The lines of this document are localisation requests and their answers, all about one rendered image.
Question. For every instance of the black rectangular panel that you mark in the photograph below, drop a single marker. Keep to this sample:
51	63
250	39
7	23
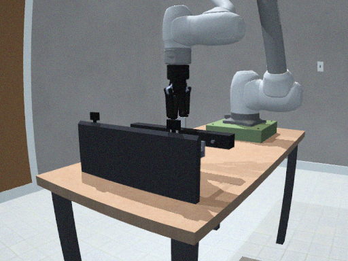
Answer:
159	162

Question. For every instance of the dark grey long bar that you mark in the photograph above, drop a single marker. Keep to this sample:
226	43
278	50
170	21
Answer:
212	138

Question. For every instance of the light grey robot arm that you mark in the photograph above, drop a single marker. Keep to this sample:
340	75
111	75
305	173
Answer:
222	26

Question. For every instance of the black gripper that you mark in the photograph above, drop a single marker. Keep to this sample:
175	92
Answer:
177	95

